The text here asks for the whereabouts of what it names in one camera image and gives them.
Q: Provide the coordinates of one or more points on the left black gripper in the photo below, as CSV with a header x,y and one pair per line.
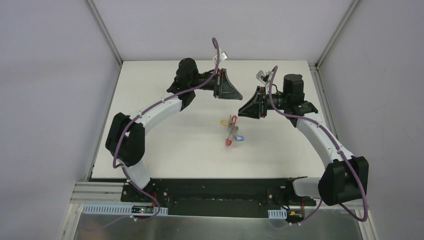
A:
x,y
218,84

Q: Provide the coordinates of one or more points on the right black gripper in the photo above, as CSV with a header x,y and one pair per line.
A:
x,y
261,102

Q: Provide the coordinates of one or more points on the grey red keyring holder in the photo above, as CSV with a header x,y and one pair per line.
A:
x,y
232,127

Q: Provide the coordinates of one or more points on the yellow tag key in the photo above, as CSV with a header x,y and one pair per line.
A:
x,y
224,123

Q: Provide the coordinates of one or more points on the blue tag key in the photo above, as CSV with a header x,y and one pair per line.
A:
x,y
239,138

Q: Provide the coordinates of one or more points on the red tag key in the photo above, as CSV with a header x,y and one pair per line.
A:
x,y
228,142

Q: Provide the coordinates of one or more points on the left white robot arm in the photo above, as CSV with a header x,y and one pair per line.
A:
x,y
126,139

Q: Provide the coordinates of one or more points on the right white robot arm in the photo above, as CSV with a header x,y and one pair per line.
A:
x,y
345,176

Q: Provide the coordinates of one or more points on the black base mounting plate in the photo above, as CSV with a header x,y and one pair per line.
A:
x,y
234,198

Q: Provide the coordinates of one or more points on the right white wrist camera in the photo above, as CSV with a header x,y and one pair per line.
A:
x,y
264,77

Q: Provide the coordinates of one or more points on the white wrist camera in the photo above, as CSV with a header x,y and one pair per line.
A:
x,y
264,77
220,58

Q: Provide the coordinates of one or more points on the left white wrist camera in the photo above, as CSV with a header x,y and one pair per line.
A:
x,y
220,58

